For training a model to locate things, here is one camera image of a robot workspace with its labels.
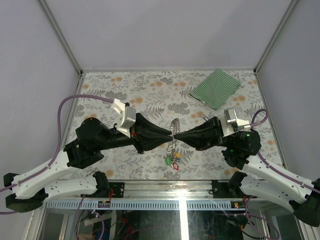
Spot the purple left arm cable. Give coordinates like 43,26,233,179
0,94,115,216

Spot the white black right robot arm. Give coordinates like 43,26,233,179
174,112,320,227

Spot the metal key organizer ring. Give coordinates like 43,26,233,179
168,117,183,161

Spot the red key tag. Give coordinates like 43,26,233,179
171,162,179,171

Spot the floral tablecloth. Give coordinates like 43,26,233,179
68,70,264,180

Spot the key with black tag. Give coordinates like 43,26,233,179
197,116,210,122

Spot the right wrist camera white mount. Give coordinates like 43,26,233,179
218,108,251,137

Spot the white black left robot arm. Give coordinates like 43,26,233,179
3,113,173,213

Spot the green key tag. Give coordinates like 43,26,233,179
165,155,173,166

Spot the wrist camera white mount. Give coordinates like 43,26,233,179
111,98,136,138
218,108,251,137

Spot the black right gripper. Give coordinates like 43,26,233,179
174,116,236,151

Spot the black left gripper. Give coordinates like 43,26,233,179
98,113,175,155

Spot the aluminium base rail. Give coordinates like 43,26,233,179
57,178,307,210

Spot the green white striped cloth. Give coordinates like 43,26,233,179
189,69,241,110

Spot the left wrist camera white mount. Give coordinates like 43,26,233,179
111,98,136,138

